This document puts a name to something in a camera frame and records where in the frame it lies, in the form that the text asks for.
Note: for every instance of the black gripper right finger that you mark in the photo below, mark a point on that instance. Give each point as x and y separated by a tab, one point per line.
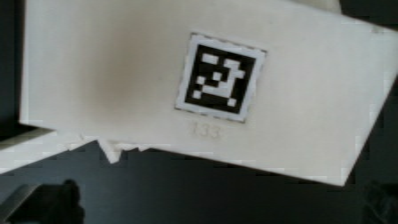
380	203

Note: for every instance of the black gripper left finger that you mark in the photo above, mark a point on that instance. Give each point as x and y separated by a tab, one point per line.
42	204

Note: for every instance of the white cabinet body box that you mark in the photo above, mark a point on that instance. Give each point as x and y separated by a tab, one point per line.
40	143

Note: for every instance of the white cabinet top block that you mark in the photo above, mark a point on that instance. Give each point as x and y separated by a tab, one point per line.
243	80

